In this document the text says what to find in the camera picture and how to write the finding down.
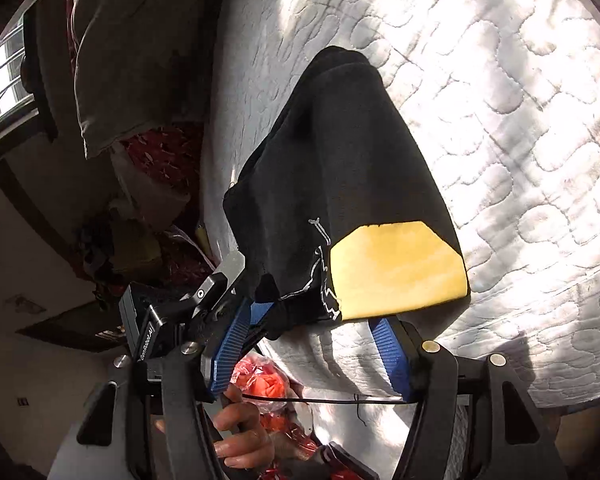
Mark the clear plastic bag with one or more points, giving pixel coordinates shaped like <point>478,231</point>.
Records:
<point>145,195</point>

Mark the black pants with yellow patch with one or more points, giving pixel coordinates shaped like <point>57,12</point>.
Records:
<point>330,160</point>

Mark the red floral blanket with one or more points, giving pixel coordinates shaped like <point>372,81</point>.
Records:
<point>165,155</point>

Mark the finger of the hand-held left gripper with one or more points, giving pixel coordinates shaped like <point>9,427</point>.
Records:
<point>232,270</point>

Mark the person's left hand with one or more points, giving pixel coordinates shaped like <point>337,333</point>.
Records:
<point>245,430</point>

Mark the window with metal bars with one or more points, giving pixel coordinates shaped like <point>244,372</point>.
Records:
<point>5,80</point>

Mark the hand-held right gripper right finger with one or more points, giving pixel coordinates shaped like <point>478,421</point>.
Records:
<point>390,355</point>

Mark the plastic bag with orange cloth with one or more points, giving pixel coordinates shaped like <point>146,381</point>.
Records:
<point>270,385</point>

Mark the yellow box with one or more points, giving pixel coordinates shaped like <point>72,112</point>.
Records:
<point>135,247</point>

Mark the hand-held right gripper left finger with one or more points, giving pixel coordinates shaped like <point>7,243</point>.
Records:
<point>225,365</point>

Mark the white quilted mattress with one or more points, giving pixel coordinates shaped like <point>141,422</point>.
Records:
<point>505,135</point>

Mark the grey floral pillow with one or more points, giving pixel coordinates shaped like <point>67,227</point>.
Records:
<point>130,60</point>

